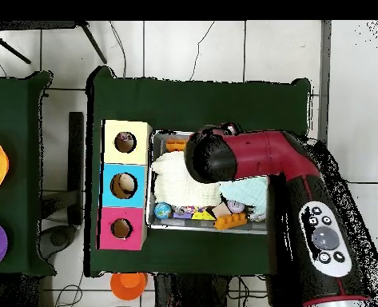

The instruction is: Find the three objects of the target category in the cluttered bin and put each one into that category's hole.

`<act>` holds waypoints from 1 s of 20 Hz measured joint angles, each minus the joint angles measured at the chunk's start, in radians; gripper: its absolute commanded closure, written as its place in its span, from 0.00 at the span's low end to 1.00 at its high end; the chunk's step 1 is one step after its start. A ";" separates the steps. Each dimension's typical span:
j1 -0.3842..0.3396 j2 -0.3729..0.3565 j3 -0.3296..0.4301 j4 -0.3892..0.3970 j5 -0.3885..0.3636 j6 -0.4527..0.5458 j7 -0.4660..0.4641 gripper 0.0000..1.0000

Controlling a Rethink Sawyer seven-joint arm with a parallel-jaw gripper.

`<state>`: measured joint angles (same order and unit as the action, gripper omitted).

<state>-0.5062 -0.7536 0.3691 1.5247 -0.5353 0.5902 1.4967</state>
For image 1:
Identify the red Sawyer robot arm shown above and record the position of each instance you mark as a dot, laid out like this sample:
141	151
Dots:
271	153

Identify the light blue waffle cloth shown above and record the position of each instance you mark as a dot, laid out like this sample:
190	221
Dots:
246	192

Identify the blue globe ball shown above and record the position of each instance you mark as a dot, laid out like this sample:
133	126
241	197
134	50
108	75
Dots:
163	211

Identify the grey rounded floor base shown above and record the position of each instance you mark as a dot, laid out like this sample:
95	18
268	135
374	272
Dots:
57	238

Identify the orange studded building block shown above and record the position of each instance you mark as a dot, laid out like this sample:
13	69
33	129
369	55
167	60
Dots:
230	221

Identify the black tripod stand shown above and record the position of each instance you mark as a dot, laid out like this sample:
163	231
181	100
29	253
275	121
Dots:
93	43

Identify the orange cup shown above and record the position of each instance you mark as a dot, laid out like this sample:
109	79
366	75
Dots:
128	286

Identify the black upright panel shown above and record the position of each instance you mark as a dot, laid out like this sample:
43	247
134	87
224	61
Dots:
76	160

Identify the dark green tablecloth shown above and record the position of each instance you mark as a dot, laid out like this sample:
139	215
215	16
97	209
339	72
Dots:
16	105
191	105

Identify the colourful patterned cloth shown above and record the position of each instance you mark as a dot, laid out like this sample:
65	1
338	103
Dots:
123	137

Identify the wooden box with three holes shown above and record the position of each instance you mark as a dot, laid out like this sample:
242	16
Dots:
137	156

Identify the cream waffle cloth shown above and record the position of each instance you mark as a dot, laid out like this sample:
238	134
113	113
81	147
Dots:
175	182

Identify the orange flat building brick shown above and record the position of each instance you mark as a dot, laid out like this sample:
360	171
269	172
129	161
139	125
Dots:
175	145

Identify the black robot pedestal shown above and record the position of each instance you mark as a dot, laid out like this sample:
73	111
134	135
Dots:
188	291

